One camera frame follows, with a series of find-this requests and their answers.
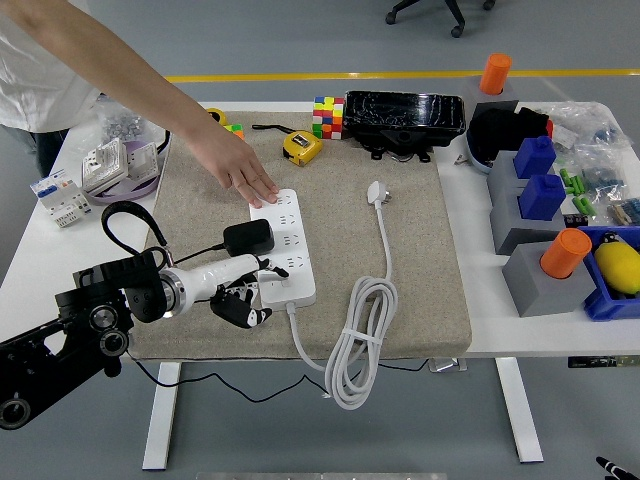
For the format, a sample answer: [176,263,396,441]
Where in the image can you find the orange cylinder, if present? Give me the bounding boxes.
[478,53,513,95]
[539,228,594,280]

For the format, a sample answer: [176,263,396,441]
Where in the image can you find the grey block holder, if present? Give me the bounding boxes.
[488,185,576,256]
[501,241,598,319]
[458,74,521,121]
[487,149,526,194]

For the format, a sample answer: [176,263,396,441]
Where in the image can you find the white power strip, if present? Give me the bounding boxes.
[248,188,318,309]

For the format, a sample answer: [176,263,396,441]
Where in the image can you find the yellow black tape measure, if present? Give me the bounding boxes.
[157,107,229,153]

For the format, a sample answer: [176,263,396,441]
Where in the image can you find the white table leg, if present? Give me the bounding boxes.
[494,357,545,464]
[141,360,182,472]

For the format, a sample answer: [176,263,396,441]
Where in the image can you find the thin black adapter cord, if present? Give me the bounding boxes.
[124,242,430,404]

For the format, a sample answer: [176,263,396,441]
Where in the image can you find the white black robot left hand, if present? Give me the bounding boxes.
[182,253,291,330]

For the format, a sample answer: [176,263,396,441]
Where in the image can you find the black cloth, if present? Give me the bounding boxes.
[467,106,554,166]

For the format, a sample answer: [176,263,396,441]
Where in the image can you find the blue storage bin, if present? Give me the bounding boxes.
[577,224,640,322]

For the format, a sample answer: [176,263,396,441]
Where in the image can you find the bag of resistors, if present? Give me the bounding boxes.
[607,197,640,227]

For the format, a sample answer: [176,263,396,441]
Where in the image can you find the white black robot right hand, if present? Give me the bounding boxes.
[594,455,634,480]

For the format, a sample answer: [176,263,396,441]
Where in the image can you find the metal table bracket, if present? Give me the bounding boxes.
[428,357,469,374]

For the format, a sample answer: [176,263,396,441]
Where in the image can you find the clear bag blue parts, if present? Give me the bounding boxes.
[574,122,632,199]

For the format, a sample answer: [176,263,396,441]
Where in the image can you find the grey-brown mat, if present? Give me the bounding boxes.
[127,110,474,362]

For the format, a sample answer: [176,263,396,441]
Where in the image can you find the black office chair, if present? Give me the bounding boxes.
[384,0,497,39]

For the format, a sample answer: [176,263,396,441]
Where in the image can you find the clear bag white parts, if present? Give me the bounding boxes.
[542,101,609,151]

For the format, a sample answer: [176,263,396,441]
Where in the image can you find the black power adapter plug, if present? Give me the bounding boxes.
[222,218,276,257]

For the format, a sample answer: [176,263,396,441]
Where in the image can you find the white power strip cord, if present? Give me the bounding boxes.
[285,180,400,411]

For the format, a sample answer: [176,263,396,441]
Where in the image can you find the blue plastic block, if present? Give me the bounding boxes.
[518,173,568,221]
[513,135,558,180]

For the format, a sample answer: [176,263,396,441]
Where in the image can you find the person's hand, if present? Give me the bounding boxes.
[182,119,280,210]

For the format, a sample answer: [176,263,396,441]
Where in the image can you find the glossy black plastic housing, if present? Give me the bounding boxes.
[343,89,466,164]

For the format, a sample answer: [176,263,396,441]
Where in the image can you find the white blue bowl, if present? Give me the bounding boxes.
[464,127,496,176]

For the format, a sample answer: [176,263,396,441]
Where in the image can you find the white wall switch panel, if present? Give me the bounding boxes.
[125,142,160,180]

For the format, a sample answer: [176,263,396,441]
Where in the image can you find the person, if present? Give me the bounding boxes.
[0,0,104,177]

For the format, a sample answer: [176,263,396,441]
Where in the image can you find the clear bag of screws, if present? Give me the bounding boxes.
[94,97,174,151]

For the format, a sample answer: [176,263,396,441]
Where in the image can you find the white circuit breaker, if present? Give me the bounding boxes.
[28,168,95,230]

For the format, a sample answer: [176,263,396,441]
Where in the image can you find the black table control panel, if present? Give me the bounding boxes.
[567,355,640,369]

